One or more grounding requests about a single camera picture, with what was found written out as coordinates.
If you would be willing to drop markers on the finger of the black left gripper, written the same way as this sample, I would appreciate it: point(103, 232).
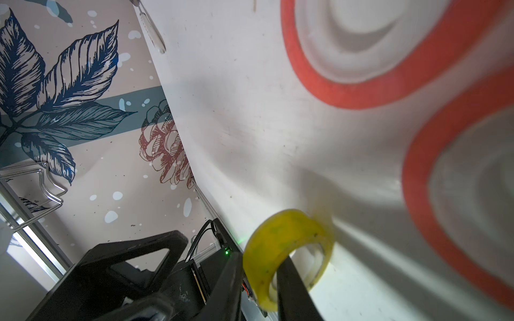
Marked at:
point(107, 264)
point(154, 307)

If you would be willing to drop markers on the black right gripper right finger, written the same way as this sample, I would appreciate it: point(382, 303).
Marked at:
point(294, 301)

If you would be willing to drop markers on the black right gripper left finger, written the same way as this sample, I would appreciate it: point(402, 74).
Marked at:
point(224, 275)

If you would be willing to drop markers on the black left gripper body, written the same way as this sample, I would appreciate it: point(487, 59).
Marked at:
point(76, 298)

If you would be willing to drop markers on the yellow core tape roll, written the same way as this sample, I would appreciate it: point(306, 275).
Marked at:
point(287, 234)

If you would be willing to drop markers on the red core tape roll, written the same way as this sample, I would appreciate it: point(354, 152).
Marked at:
point(457, 181)
point(365, 54)

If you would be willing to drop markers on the chrome wire rack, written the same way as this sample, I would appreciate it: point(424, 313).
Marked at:
point(29, 192)

